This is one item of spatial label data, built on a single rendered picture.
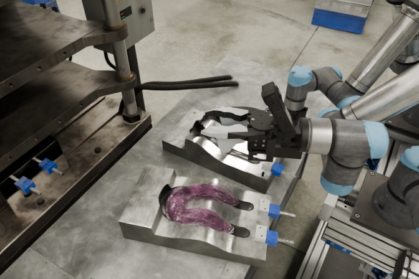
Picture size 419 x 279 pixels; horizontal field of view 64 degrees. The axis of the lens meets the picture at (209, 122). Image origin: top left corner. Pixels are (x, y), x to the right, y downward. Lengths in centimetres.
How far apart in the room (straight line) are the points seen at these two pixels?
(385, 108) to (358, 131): 14
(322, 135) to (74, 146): 125
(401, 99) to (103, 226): 105
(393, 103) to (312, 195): 170
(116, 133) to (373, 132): 125
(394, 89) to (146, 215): 84
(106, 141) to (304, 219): 135
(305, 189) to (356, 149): 179
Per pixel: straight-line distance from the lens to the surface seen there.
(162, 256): 126
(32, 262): 138
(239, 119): 71
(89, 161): 160
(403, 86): 83
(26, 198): 153
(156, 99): 314
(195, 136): 141
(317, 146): 69
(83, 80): 164
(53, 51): 137
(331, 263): 199
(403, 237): 115
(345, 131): 70
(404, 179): 103
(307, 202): 242
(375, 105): 84
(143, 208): 123
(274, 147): 69
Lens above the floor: 192
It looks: 42 degrees down
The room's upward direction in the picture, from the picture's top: straight up
